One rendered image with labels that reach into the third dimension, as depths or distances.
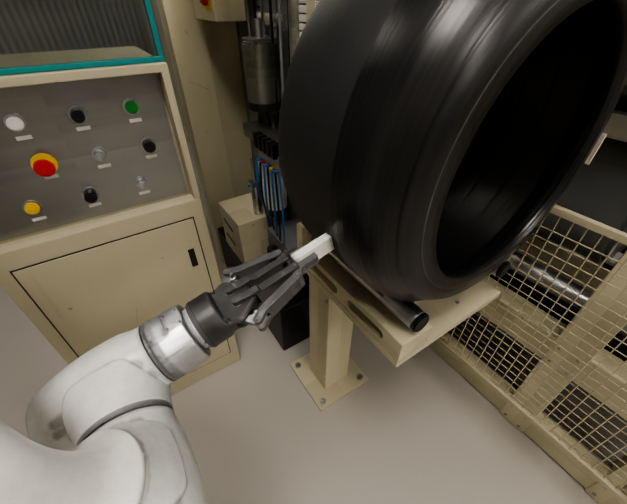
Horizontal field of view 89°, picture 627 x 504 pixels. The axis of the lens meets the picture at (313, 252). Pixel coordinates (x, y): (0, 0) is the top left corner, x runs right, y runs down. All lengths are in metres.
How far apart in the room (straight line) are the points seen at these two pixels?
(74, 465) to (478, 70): 0.50
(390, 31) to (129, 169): 0.82
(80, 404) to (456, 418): 1.43
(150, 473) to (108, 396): 0.12
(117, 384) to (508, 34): 0.55
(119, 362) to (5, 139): 0.69
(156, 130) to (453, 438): 1.53
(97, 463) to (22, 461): 0.06
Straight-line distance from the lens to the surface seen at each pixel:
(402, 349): 0.69
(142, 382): 0.46
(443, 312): 0.84
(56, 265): 1.12
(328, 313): 1.14
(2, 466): 0.33
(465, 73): 0.39
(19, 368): 2.16
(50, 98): 1.00
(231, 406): 1.59
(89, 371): 0.48
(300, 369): 1.62
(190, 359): 0.47
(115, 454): 0.38
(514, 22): 0.42
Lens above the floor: 1.40
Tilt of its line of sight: 39 degrees down
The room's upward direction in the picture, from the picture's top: straight up
